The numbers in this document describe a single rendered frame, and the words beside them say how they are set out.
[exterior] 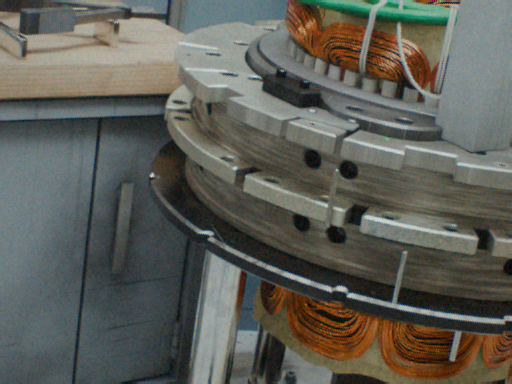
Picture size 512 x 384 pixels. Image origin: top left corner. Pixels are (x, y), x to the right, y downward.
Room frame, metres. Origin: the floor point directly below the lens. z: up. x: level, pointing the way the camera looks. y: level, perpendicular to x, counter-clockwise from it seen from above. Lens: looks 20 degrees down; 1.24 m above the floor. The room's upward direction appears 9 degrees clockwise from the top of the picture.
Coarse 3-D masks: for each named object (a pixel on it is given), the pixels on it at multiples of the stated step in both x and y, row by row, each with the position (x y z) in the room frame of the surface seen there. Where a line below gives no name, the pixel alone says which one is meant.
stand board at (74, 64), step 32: (128, 32) 0.79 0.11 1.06; (160, 32) 0.80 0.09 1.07; (0, 64) 0.64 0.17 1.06; (32, 64) 0.66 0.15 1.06; (64, 64) 0.67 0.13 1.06; (96, 64) 0.68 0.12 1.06; (128, 64) 0.70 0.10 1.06; (160, 64) 0.71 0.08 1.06; (0, 96) 0.64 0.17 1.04; (32, 96) 0.66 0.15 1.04; (64, 96) 0.67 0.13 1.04; (96, 96) 0.68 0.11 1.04
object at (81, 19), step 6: (84, 12) 0.71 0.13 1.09; (90, 12) 0.72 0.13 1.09; (96, 12) 0.72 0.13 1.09; (102, 12) 0.72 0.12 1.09; (108, 12) 0.73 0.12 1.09; (114, 12) 0.73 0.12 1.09; (120, 12) 0.74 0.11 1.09; (78, 18) 0.70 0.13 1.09; (84, 18) 0.70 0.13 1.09; (90, 18) 0.71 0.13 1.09; (96, 18) 0.72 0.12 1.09; (102, 18) 0.72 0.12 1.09; (108, 18) 0.73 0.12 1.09; (114, 18) 0.73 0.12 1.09; (120, 18) 0.74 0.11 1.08; (78, 24) 0.70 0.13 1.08
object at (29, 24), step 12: (24, 12) 0.67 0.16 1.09; (36, 12) 0.67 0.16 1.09; (48, 12) 0.68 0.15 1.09; (60, 12) 0.69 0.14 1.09; (72, 12) 0.69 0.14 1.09; (24, 24) 0.67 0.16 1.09; (36, 24) 0.67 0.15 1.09; (48, 24) 0.68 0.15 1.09; (60, 24) 0.69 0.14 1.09; (72, 24) 0.69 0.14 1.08
